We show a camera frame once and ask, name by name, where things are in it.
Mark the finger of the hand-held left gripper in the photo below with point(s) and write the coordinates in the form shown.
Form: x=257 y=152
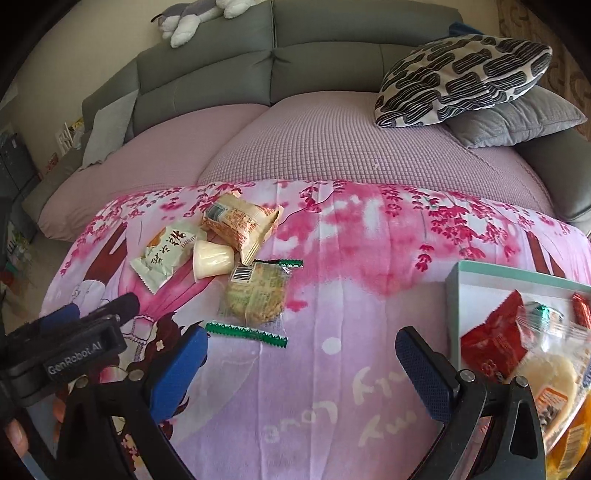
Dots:
x=117 y=304
x=60 y=316

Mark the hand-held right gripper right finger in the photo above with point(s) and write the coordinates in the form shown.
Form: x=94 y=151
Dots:
x=425 y=374

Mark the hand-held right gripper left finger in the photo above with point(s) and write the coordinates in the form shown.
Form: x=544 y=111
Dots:
x=178 y=369

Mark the teal cardboard box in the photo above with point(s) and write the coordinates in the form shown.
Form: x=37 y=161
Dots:
x=489 y=295

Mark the clear cookie packet green edges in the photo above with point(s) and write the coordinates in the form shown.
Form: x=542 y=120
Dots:
x=258 y=295

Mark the yellow clear cake packet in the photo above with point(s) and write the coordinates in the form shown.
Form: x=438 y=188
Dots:
x=575 y=447

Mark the person's left hand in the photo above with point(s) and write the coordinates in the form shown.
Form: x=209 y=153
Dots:
x=16 y=436

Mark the white green snack packet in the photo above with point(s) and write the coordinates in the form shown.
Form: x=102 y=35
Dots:
x=161 y=254

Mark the large red snack packet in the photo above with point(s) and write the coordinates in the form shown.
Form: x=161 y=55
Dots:
x=494 y=341

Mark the cream jelly cup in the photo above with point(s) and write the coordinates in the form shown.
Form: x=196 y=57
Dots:
x=212 y=261

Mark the pink printed blanket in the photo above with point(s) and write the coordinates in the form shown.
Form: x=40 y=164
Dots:
x=346 y=277

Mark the clear white cake packet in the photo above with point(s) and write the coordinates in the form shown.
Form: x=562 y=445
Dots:
x=554 y=374

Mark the orange patterned snack packet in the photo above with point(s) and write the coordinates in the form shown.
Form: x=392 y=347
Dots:
x=235 y=221

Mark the dark cabinet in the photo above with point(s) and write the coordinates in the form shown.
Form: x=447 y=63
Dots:
x=14 y=161

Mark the small red snack packet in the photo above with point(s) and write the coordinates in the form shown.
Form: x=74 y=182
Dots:
x=582 y=311

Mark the white magazine rack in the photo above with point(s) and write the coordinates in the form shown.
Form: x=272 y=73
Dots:
x=67 y=138

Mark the light grey cushion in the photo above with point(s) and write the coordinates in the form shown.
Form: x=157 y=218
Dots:
x=108 y=129

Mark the pink waffle sofa cover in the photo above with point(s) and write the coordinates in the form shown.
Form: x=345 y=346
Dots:
x=300 y=138

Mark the grey sofa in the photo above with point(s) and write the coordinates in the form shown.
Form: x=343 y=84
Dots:
x=207 y=69

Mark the grey pillow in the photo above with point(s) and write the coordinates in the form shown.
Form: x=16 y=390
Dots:
x=517 y=122

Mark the grey white plush toy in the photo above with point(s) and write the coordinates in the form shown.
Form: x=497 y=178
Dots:
x=189 y=23

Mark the black white patterned pillow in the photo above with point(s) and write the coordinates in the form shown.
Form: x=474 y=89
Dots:
x=461 y=74

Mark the beige patterned curtain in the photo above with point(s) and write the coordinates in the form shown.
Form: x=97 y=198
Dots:
x=568 y=74

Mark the blue cloth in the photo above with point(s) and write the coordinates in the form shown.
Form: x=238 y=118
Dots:
x=464 y=28

